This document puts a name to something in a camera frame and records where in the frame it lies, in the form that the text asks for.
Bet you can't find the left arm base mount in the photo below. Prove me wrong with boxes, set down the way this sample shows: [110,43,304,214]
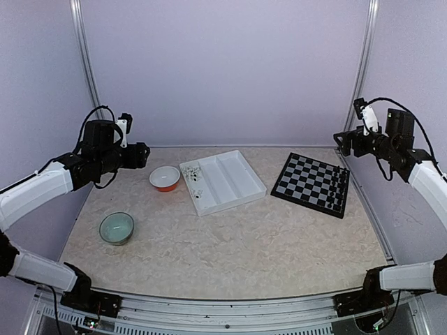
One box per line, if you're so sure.
[61,291,122,318]

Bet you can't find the left aluminium frame post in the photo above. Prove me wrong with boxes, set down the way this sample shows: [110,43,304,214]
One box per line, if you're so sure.
[69,0,100,107]

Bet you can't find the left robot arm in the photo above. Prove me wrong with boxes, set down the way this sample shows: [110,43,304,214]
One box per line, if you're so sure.
[1,117,150,311]

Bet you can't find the orange white bowl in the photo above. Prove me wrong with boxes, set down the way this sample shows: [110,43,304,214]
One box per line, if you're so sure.
[149,166,180,192]

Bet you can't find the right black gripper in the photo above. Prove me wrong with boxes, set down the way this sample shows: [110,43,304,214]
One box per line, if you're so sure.
[335,125,398,161]

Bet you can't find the right aluminium frame post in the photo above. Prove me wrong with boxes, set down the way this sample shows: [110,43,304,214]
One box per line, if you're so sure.
[344,0,380,131]

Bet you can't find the black white chess board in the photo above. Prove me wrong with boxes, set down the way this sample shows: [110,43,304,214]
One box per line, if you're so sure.
[270,153,345,219]

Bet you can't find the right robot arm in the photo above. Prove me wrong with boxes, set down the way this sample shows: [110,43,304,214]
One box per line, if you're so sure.
[333,106,446,310]

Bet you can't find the row of black chess pieces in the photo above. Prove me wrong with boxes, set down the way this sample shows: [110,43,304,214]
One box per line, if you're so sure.
[327,166,350,214]

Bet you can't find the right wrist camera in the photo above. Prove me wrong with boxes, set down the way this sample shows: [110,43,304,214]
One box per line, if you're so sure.
[353,98,379,136]

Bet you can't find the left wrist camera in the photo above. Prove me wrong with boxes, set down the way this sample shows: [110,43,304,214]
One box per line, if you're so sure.
[115,112,133,148]

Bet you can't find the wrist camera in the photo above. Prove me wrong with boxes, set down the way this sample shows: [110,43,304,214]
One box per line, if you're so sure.
[353,98,379,136]
[115,112,133,148]

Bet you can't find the front aluminium rail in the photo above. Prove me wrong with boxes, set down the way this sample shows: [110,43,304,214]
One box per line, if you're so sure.
[21,288,431,334]

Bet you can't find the green glass bowl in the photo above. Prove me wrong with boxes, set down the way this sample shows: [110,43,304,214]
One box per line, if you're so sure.
[98,212,135,246]

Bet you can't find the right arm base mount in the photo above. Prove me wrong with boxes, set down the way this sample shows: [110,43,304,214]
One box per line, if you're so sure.
[333,290,395,317]

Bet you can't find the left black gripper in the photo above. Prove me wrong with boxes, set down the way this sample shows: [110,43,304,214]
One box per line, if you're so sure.
[96,141,149,175]

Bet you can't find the aluminium frame post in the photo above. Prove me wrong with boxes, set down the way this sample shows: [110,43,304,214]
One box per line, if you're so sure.
[344,0,380,131]
[69,0,100,107]

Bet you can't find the white divided plastic tray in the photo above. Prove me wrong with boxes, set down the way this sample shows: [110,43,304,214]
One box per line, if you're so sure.
[179,150,267,217]

